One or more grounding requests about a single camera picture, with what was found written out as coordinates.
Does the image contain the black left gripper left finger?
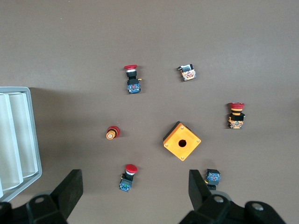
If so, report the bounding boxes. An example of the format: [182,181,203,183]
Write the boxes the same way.
[0,169,84,224]

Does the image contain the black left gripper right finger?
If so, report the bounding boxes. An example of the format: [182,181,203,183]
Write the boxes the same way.
[179,169,287,224]

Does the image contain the red pushbutton blue contact block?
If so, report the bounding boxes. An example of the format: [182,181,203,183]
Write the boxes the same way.
[118,164,138,193]
[205,168,221,191]

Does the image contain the red yellow emergency button head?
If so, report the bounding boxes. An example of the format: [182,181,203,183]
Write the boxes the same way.
[105,125,121,140]

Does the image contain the grey white ribbed tray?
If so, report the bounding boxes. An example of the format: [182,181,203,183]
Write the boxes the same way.
[0,87,43,203]

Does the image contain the red emergency stop orange block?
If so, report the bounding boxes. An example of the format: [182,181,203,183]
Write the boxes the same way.
[227,101,246,130]

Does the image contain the orange contact block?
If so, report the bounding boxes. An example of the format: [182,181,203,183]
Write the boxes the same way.
[177,63,196,82]

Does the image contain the red mushroom pushbutton blue block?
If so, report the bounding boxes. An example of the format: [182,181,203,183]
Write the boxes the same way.
[123,64,143,95]

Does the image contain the orange button enclosure box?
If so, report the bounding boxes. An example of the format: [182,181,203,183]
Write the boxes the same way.
[163,121,202,162]

